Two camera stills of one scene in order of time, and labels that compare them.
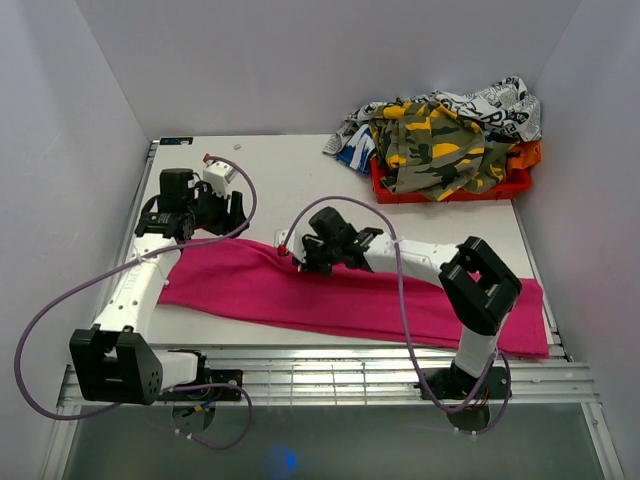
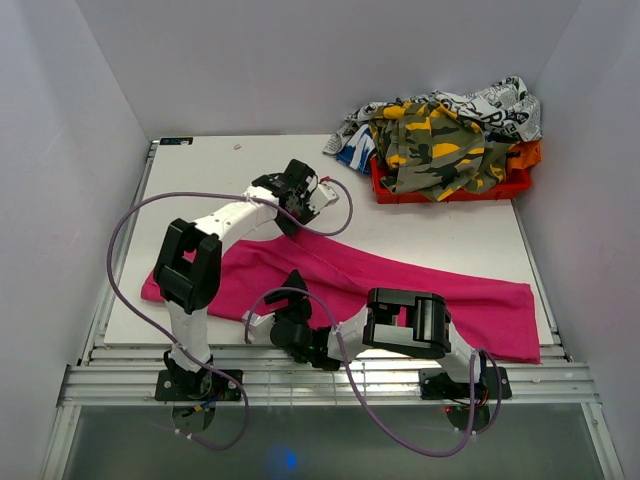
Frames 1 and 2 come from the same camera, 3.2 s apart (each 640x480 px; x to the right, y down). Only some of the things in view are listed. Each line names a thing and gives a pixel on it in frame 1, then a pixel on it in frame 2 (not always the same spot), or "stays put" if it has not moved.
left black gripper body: (210, 211) -> (301, 210)
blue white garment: (356, 154) stays put
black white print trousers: (507, 108) stays put
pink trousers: (254, 280) stays put
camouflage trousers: (428, 149) stays put
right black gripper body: (320, 257) -> (300, 312)
